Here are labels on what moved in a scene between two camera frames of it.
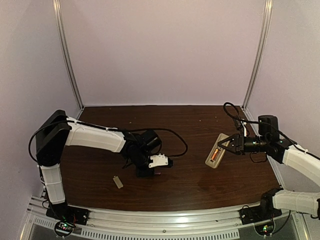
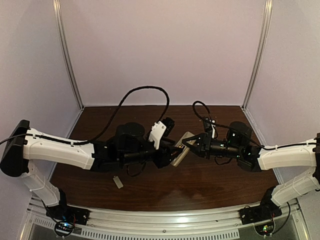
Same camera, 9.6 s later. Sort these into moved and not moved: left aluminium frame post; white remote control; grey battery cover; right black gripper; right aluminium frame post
Moved: white remote control; right black gripper
Not moved: right aluminium frame post; left aluminium frame post; grey battery cover
